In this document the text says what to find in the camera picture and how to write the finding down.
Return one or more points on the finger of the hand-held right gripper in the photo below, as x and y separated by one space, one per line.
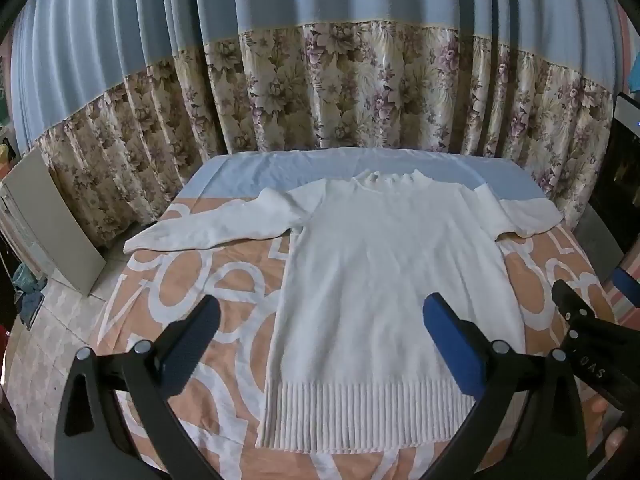
570 297
627 285

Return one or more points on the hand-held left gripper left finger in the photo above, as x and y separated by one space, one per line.
192 345

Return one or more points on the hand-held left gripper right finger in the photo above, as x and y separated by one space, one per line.
450 345

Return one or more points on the white knit sweater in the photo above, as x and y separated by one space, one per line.
390 280

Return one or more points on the person's right hand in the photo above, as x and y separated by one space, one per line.
612 440

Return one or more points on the striped pink mat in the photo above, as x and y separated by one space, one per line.
625 312

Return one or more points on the peach and blue patterned bedsheet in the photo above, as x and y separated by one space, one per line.
235 290

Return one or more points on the black appliance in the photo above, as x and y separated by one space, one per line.
620 170

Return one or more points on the teal cloth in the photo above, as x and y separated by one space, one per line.
27 287

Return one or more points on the grey flat board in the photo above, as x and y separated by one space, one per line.
55 220

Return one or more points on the blue curtain with floral hem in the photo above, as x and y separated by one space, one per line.
310 80

